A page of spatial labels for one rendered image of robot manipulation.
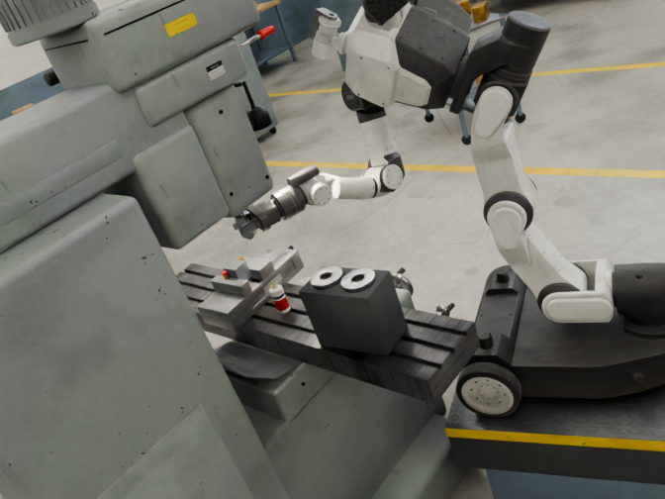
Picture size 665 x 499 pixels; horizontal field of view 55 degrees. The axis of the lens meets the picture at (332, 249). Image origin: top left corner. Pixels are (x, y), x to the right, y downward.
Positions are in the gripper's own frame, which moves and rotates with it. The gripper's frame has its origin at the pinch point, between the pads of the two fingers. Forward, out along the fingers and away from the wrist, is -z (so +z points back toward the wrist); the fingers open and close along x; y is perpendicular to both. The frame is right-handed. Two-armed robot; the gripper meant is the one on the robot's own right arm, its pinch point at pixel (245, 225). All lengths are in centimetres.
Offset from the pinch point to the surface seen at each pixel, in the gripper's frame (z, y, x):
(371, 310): 10, 15, 47
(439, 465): 23, 105, 22
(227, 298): -13.1, 23.2, -9.6
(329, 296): 4.4, 12.3, 36.5
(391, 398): 20, 79, 9
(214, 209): -9.2, -15.1, 16.6
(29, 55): -9, -17, -696
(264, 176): 8.8, -13.2, 7.3
